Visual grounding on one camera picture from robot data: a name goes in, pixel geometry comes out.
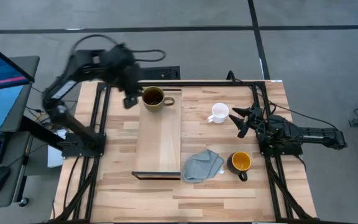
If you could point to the grey cloth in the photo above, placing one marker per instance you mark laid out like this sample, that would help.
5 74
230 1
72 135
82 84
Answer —
200 166

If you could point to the wooden shelf with metal ends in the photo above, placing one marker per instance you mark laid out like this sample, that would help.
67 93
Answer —
158 140

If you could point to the white mug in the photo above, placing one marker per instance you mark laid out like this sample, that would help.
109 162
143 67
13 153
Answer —
220 112

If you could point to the black desk caster wheel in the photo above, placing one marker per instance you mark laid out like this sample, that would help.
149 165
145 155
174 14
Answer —
23 202

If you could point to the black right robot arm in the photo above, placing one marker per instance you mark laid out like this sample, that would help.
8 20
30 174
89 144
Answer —
291 133

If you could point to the white box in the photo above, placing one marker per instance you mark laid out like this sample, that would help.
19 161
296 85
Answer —
54 155

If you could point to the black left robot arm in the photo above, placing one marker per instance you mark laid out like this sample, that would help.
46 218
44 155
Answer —
59 90

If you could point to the black floor vent grille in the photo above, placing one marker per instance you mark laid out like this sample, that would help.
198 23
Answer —
163 74

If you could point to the grey side desk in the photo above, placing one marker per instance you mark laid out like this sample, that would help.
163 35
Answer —
14 155

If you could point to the black aluminium table frame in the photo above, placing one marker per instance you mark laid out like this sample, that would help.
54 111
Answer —
213 83

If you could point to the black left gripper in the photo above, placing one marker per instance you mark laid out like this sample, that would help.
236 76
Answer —
132 81

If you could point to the black mug with yellow inside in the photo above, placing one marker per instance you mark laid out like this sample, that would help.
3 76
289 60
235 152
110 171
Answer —
240 161

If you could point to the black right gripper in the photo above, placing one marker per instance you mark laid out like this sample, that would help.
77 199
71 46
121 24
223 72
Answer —
256 119

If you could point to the olive brown mug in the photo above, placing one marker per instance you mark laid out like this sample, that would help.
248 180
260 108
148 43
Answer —
152 98

